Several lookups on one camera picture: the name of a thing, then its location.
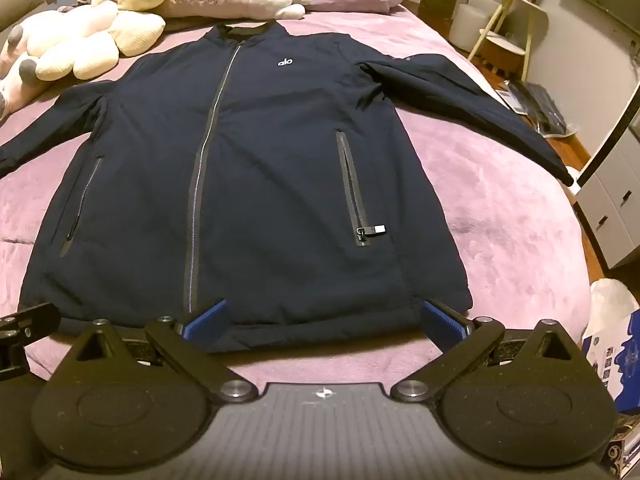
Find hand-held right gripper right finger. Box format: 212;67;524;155
390;300;577;406

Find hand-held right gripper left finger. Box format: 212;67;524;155
67;299;256;407

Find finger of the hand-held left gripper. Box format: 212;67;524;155
0;302;62;382

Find navy zip jacket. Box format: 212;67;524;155
0;22;576;347

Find blue printed box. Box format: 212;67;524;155
581;305;640;413

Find white drawer cabinet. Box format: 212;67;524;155
574;105;640;272

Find pink plush toy grey toes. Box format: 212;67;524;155
0;25;42;122

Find black plastic-wrapped package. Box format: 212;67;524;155
500;79;582;137

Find yellow-legged side table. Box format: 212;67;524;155
467;0;547;80

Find white round bin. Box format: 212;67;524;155
451;4;493;50

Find brown cushion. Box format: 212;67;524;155
0;0;47;32

